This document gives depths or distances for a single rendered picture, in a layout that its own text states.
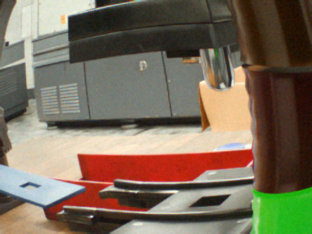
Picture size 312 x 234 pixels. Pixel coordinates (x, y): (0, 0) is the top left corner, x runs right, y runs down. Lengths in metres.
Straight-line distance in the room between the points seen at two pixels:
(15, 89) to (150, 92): 2.48
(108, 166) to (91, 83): 5.28
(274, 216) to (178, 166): 0.62
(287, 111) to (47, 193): 0.42
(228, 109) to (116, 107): 3.20
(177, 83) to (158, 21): 5.28
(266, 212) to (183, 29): 0.22
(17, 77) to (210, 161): 7.10
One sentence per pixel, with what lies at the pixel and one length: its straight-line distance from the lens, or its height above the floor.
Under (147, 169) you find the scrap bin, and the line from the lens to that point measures 0.81.
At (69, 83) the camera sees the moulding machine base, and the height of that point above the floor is 0.42.
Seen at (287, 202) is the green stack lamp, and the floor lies 1.08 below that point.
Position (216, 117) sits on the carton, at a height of 0.58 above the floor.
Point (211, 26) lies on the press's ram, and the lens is 0.38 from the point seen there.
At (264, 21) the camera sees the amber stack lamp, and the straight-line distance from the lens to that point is 0.16.
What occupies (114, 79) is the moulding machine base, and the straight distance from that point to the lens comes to 5.96.
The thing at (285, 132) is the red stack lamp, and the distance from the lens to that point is 0.17.
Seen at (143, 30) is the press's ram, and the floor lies 1.12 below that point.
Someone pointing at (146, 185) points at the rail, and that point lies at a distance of 0.57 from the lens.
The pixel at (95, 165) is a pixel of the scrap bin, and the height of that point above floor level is 0.95.
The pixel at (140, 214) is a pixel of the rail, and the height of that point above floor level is 0.99.
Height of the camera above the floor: 1.14
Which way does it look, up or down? 10 degrees down
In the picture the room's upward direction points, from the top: 8 degrees counter-clockwise
